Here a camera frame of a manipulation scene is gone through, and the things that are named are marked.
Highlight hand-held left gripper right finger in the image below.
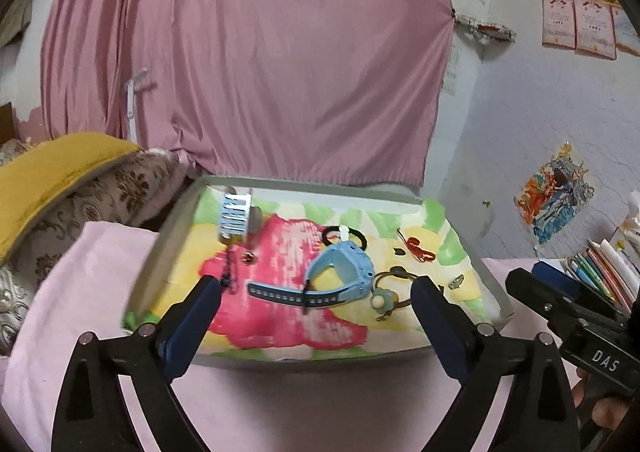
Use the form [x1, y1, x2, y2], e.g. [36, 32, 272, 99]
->
[409, 274, 583, 452]

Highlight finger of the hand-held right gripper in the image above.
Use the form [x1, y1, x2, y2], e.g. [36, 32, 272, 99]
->
[505, 268, 628, 333]
[531, 261, 583, 299]

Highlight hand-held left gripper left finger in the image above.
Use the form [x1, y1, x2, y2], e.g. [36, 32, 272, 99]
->
[50, 274, 223, 452]

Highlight cardboard box with painted lining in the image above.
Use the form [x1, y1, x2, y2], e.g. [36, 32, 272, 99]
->
[122, 174, 516, 373]

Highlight grey hair claw clip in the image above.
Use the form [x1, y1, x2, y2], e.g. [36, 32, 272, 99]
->
[217, 187, 261, 245]

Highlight person's right hand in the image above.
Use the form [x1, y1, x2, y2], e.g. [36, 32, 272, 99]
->
[572, 367, 636, 443]

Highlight stack of books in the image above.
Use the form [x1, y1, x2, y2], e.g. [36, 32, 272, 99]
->
[565, 237, 640, 315]

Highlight small red scissors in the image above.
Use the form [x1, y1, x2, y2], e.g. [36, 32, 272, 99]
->
[397, 229, 437, 263]

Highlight dark blue dotted wristband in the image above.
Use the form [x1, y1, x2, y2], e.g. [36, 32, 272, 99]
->
[247, 281, 346, 315]

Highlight white plastic bag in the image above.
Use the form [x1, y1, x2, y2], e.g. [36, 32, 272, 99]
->
[617, 192, 640, 250]

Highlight light blue wristwatch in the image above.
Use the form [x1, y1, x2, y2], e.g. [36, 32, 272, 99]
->
[302, 238, 377, 307]

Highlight pink bedsheet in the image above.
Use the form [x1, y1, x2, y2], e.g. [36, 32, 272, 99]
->
[0, 221, 576, 452]

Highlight beige floral patterned cushion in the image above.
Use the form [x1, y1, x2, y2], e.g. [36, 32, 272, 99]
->
[0, 139, 193, 358]

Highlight yellow cushion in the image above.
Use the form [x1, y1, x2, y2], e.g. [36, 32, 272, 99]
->
[0, 132, 143, 263]

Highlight grey cloth bundle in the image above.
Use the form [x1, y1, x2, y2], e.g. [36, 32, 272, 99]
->
[454, 14, 516, 45]

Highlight brown board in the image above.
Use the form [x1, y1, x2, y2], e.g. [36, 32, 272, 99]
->
[0, 102, 18, 143]

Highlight pink curtain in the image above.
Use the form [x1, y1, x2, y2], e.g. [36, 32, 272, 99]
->
[40, 0, 456, 185]

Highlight olive cloth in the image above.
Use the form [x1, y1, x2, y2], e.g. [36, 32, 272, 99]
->
[0, 0, 35, 48]

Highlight black chain pendant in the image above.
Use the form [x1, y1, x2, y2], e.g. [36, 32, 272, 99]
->
[222, 242, 238, 295]

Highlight flower hair tie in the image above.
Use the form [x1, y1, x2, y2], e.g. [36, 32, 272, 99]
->
[370, 268, 417, 321]

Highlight colourful drawing wall poster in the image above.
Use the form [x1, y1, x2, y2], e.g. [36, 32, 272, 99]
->
[515, 142, 596, 247]

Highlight black hair tie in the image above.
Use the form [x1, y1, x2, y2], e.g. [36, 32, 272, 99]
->
[321, 226, 368, 253]

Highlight white wall handle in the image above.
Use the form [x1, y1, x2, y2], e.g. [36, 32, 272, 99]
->
[122, 68, 151, 145]

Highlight group of wall certificates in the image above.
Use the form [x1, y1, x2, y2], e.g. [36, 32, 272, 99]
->
[539, 0, 640, 61]

